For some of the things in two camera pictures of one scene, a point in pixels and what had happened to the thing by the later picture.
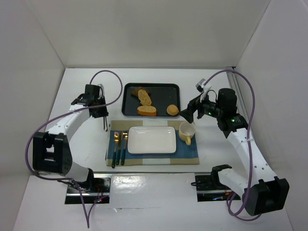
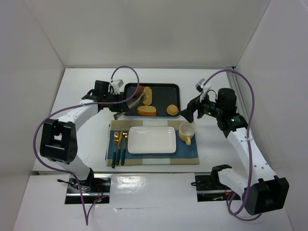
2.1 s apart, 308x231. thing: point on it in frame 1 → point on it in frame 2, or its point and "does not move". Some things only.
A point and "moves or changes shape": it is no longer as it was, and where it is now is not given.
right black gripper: [192, 108] does not move
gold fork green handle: [116, 139] does not move
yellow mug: [186, 131] does not move
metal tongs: [101, 97] → [118, 115]
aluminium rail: [233, 81] does not move
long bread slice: [144, 98] moves or changes shape
